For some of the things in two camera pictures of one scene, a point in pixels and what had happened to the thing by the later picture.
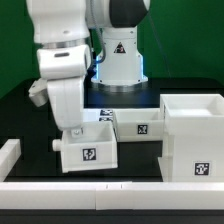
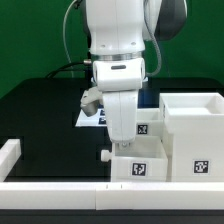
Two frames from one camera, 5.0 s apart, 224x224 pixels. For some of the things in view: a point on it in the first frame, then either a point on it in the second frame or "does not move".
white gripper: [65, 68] -> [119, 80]
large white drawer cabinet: [193, 138] does not move
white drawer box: [139, 124] does not move
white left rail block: [10, 154] does not move
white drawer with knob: [95, 149] -> [144, 160]
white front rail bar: [112, 195] does not move
